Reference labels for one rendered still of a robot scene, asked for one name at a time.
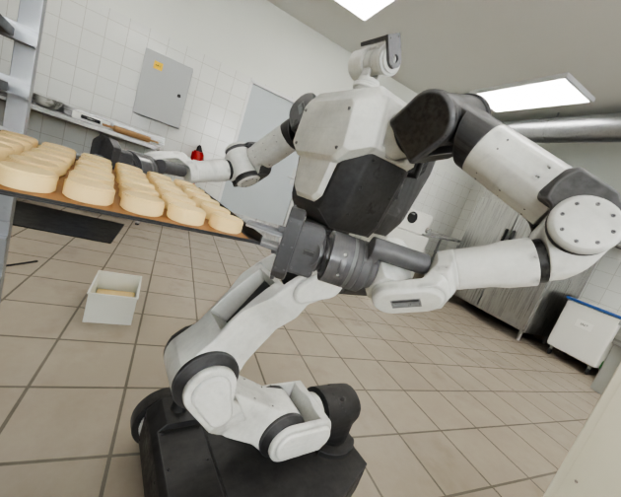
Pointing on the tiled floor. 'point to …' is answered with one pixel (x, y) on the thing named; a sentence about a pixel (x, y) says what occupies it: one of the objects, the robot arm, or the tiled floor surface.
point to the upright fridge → (547, 299)
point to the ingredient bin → (586, 331)
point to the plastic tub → (112, 298)
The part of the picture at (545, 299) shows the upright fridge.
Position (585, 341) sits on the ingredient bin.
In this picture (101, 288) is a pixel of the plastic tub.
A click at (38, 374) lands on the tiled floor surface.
